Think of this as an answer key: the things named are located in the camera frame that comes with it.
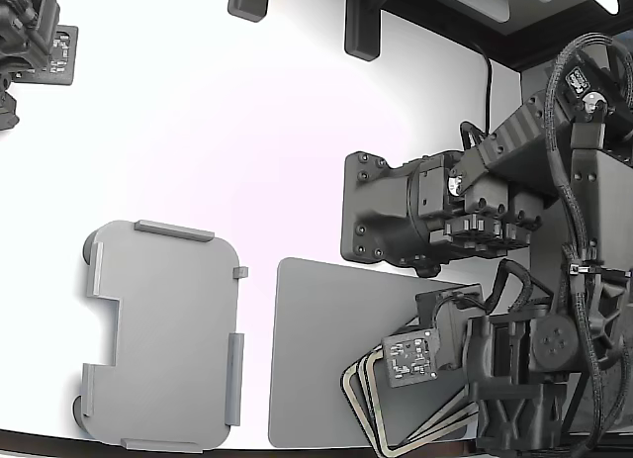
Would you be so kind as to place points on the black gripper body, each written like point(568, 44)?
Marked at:
point(499, 408)

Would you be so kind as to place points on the black six-joint robot arm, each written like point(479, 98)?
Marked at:
point(608, 191)

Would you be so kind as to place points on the flat grey rectangular mat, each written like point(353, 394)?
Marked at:
point(321, 354)

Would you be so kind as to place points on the dark overhead shelf structure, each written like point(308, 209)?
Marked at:
point(544, 32)

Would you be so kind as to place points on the black wrist camera with board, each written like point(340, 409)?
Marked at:
point(410, 359)

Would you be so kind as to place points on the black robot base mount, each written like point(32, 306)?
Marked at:
point(376, 215)

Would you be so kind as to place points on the grey 3D-printed frame holder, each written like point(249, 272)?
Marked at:
point(168, 329)

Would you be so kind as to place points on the long black bracket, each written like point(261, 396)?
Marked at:
point(361, 27)

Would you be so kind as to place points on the short black bracket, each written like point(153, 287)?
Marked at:
point(247, 3)

